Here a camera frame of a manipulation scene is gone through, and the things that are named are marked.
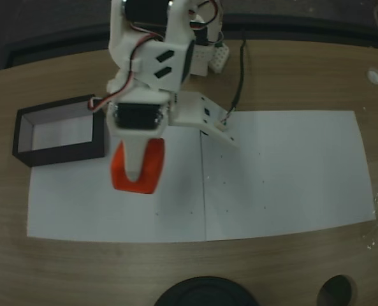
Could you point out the orange cube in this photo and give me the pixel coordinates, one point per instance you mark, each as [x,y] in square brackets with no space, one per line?
[152,165]

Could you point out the small white round cap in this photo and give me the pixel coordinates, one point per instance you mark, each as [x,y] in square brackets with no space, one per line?
[375,76]

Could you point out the brown open box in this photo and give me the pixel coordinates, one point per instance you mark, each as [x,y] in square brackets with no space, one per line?
[59,130]

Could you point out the black round object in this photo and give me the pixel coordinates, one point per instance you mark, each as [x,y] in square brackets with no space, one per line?
[206,293]

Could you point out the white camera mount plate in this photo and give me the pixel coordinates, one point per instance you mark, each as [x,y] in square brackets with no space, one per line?
[198,118]

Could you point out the white paper sheet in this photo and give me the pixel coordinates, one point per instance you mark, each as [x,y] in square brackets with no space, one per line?
[287,178]
[80,207]

